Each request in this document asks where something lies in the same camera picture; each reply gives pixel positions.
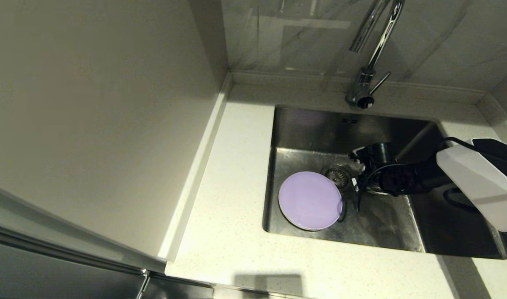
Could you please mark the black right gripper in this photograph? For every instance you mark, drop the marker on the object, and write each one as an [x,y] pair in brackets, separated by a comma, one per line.
[372,178]

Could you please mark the purple plastic plate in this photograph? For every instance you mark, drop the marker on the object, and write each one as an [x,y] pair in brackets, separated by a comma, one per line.
[309,201]

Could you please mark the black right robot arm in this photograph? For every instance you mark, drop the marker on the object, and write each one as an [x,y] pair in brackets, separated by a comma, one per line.
[478,178]

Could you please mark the stainless steel sink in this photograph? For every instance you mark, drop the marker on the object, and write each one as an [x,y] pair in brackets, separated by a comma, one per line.
[320,133]

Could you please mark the round metal drain strainer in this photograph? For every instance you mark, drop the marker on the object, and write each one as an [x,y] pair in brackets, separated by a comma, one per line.
[335,174]

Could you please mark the chrome gooseneck faucet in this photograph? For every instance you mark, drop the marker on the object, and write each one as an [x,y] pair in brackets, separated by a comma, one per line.
[361,89]

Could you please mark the beige tall cabinet side panel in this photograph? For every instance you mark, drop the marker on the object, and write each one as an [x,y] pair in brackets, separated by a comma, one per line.
[91,124]

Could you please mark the steel appliance door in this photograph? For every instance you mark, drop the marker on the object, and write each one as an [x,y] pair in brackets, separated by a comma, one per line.
[50,274]

